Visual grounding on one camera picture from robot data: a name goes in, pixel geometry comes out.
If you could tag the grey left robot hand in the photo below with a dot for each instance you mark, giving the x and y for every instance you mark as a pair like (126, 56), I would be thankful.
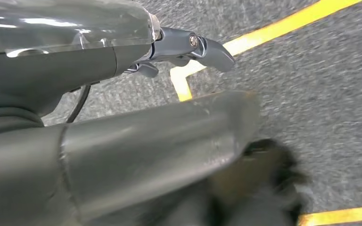
(59, 46)

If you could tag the black robot foot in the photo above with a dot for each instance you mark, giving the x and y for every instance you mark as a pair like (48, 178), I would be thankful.
(287, 168)

